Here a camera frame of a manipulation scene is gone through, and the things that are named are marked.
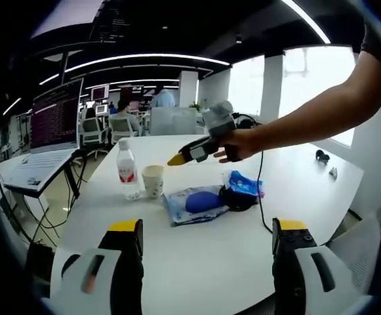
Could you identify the white paper cup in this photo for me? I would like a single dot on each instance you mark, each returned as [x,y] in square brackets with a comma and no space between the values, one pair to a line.
[153,182]

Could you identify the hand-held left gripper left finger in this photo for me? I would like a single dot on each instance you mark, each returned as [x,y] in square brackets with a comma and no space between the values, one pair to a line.
[124,279]

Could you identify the silver laptop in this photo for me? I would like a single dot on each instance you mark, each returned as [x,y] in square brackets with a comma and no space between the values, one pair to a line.
[55,118]

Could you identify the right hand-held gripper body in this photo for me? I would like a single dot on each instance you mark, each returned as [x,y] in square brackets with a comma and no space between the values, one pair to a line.
[219,119]

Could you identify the white office chair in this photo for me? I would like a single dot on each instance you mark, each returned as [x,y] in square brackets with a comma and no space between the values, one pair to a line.
[92,126]
[119,128]

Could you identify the potted plant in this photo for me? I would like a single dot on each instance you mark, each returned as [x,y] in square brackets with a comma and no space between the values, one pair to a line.
[195,105]

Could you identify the person's right hand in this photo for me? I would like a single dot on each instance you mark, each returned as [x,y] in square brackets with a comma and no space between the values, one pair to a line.
[250,141]

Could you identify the long ceiling light strip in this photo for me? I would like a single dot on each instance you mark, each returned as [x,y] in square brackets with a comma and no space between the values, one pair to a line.
[144,56]

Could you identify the white table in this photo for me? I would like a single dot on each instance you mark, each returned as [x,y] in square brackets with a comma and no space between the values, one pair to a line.
[210,256]

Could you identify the small black object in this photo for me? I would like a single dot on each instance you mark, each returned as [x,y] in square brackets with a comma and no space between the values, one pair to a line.
[322,156]

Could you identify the light blue wet wipes pack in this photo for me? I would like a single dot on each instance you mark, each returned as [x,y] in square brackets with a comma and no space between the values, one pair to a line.
[193,203]

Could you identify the grey mesh office chair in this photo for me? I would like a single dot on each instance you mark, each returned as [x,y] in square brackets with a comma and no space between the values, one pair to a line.
[357,249]

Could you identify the white partition panel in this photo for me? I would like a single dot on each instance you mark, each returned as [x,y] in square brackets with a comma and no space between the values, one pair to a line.
[173,121]

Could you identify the small white object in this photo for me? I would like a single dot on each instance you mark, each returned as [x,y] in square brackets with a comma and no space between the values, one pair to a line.
[333,171]

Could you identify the clear plastic water bottle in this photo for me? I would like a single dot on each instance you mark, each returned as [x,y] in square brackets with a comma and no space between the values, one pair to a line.
[128,170]

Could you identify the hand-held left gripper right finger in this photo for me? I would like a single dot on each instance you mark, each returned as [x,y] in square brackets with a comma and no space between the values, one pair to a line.
[292,279]

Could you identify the blue tissue packet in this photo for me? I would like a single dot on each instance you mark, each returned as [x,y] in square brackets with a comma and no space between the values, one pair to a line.
[242,182]

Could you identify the pink desktop monitor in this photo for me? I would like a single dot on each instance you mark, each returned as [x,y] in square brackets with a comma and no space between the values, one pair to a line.
[100,92]

